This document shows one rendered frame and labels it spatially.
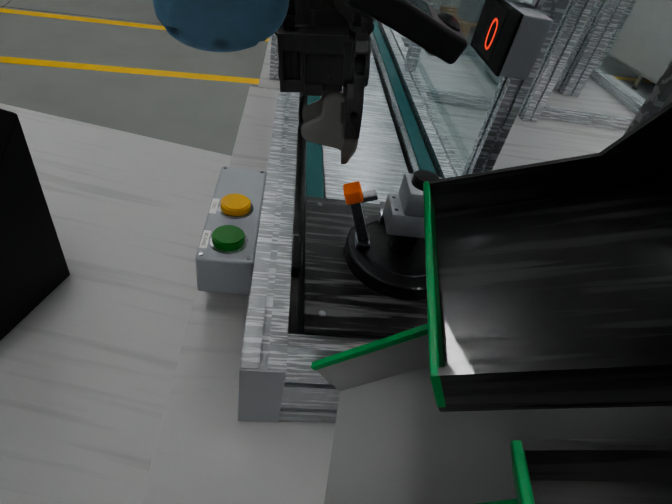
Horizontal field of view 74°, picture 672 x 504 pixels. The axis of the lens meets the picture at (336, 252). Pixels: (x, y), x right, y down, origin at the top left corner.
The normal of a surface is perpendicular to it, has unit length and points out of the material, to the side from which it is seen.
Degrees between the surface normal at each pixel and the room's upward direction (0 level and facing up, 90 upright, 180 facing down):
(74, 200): 0
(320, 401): 90
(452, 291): 25
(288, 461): 0
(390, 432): 45
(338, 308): 0
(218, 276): 90
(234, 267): 90
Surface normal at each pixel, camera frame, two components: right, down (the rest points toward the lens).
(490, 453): -0.58, -0.67
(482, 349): -0.27, -0.75
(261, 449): 0.16, -0.74
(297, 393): 0.04, 0.67
